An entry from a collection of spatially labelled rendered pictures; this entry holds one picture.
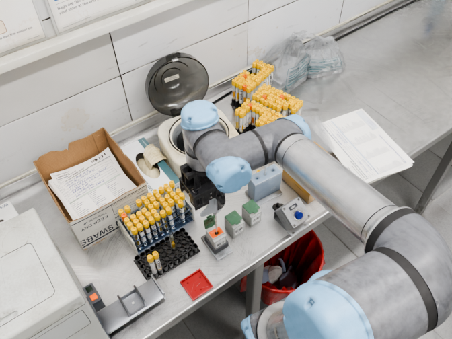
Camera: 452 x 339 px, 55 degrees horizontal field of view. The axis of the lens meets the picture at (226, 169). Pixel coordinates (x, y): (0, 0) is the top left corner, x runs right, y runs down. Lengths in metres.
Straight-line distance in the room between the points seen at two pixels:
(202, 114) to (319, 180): 0.27
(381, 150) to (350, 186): 0.90
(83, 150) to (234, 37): 0.68
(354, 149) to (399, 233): 0.97
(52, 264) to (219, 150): 0.45
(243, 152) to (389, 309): 0.40
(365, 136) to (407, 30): 0.76
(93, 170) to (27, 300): 0.59
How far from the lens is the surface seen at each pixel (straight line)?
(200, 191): 0.99
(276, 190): 1.41
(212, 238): 1.23
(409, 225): 0.63
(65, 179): 1.47
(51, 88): 1.40
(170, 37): 1.50
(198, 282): 1.26
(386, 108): 1.78
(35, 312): 0.98
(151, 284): 1.23
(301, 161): 0.77
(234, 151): 0.81
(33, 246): 1.06
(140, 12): 1.36
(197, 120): 0.84
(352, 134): 1.62
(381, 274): 0.56
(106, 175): 1.44
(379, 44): 2.12
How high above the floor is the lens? 2.01
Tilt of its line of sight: 50 degrees down
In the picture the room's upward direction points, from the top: 2 degrees counter-clockwise
